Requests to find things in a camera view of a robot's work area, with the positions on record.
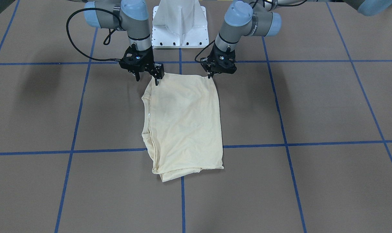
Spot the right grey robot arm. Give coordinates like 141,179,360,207
66,0,165,85

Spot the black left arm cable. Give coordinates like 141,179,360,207
194,0,310,63

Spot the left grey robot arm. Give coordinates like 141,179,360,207
198,0,305,78

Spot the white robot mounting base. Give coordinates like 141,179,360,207
151,0,209,49

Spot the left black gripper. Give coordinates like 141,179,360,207
201,45,237,79

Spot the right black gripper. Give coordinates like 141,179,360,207
119,45,165,86

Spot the cream long-sleeve graphic shirt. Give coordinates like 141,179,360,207
142,73,224,182

